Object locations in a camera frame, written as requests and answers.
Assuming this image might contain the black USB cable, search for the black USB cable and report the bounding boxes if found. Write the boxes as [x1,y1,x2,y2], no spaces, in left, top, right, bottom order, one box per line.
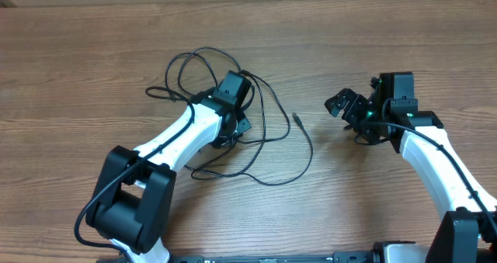
[184,71,315,187]
[165,47,292,146]

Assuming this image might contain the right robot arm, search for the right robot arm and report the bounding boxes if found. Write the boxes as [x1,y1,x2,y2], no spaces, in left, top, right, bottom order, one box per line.
[324,72,496,263]

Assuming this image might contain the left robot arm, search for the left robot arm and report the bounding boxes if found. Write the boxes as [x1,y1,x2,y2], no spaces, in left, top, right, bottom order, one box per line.
[78,71,252,262]

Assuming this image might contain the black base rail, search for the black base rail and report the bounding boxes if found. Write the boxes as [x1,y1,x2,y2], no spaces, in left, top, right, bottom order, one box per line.
[96,240,416,263]

